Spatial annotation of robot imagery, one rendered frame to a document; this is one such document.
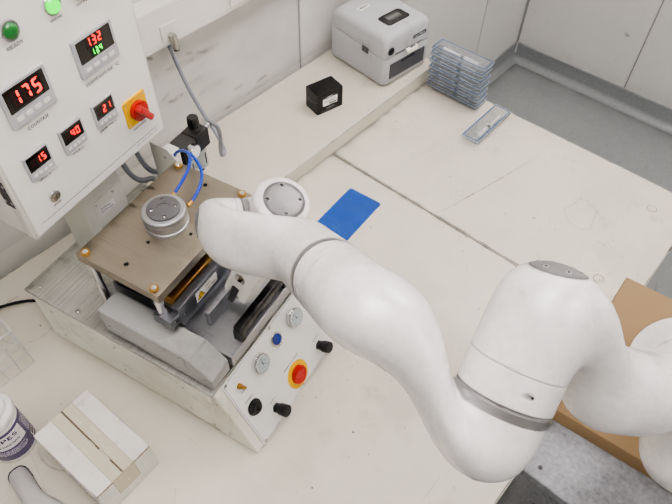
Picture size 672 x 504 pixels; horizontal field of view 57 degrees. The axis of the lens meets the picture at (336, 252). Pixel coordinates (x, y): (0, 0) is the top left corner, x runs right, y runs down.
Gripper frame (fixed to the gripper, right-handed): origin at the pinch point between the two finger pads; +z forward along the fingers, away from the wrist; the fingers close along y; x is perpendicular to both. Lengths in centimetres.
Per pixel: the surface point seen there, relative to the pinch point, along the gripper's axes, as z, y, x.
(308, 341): 14.9, 6.4, -15.9
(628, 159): 74, 203, -91
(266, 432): 18.4, -13.1, -19.4
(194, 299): -0.8, -7.4, 5.4
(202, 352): 1.3, -13.6, -1.4
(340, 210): 26, 47, -4
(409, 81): 24, 101, 4
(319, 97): 24, 73, 20
